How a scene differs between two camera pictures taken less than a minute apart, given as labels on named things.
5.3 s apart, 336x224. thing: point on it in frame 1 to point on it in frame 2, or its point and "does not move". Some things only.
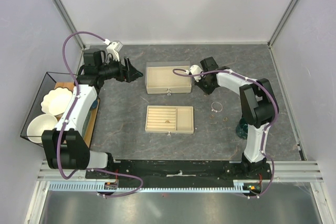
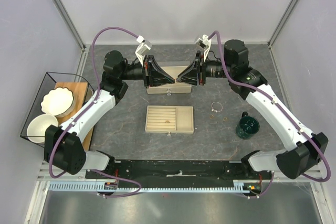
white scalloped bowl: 55,102 does not move
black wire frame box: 61,104 does not move
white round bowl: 38,124 does not move
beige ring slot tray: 171,119 does not move
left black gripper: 132,74 to 153,74
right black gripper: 208,91 to 197,69
